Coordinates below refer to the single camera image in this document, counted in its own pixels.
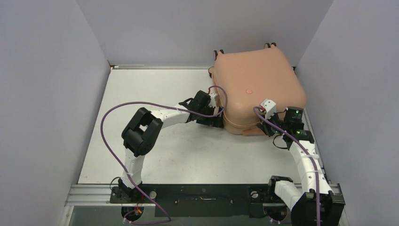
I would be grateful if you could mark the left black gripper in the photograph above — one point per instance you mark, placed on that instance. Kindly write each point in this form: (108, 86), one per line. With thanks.
(216, 122)

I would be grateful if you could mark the aluminium frame rail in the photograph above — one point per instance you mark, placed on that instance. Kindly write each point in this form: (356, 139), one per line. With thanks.
(186, 153)

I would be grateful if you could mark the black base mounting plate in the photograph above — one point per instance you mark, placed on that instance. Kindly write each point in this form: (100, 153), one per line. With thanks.
(215, 200)

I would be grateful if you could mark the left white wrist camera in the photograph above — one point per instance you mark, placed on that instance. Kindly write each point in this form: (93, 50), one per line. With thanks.
(214, 100)

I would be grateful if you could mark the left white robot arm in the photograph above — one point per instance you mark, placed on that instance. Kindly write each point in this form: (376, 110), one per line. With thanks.
(142, 131)

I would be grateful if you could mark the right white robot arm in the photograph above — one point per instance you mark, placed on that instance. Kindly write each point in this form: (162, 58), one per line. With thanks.
(315, 204)

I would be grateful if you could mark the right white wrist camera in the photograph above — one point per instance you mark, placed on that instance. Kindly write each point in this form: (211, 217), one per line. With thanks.
(268, 108)

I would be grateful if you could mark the pink suitcase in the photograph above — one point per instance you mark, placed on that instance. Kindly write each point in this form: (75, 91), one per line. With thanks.
(248, 78)

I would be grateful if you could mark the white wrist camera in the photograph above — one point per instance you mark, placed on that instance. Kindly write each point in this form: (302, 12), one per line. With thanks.
(214, 100)
(268, 108)

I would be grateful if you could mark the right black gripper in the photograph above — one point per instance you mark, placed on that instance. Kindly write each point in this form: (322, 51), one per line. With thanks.
(266, 130)

